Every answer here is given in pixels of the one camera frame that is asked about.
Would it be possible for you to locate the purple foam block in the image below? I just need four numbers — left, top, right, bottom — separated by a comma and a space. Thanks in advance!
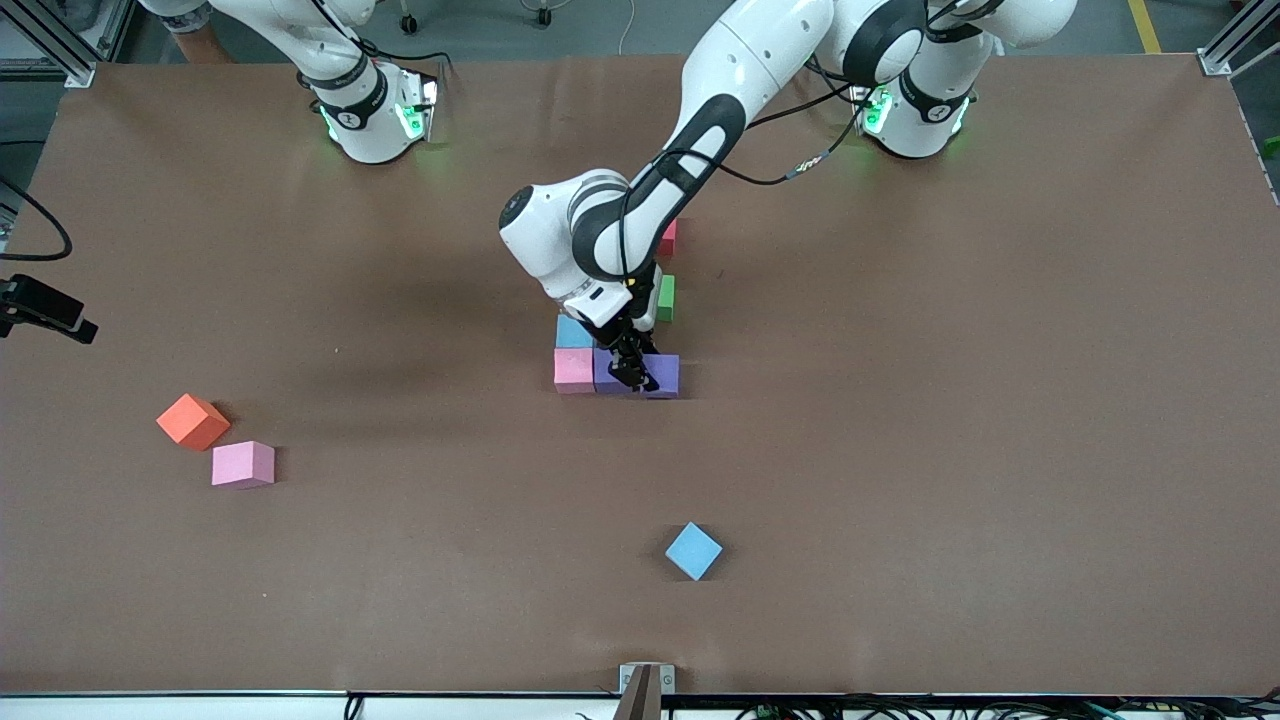
593, 347, 631, 396
640, 353, 681, 400

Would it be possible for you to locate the pink foam block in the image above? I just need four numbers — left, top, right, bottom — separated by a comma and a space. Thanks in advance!
553, 347, 596, 395
211, 440, 276, 489

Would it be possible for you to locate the orange foam block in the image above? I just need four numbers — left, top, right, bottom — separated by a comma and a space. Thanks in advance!
156, 393, 231, 452

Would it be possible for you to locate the brown paper table cover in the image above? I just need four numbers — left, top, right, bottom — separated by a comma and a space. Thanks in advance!
0, 52, 1280, 698

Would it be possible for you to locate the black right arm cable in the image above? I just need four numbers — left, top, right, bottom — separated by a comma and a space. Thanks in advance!
0, 178, 74, 263

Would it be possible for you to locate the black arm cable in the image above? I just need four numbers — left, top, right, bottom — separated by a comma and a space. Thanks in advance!
0, 178, 74, 263
618, 60, 1001, 286

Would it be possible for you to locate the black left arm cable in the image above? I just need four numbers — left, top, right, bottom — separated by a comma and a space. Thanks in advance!
618, 60, 1001, 286

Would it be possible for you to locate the aluminium frame profile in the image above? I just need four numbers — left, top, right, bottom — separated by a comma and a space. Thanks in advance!
1198, 0, 1280, 79
0, 0, 126, 89

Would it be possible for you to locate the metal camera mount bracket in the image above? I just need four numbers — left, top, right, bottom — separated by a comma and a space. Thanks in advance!
618, 663, 676, 720

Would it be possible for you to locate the black base cable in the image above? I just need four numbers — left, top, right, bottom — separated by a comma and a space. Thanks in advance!
350, 35, 451, 77

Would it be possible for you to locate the white table edge rail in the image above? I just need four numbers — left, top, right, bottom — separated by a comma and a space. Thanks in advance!
0, 693, 1280, 720

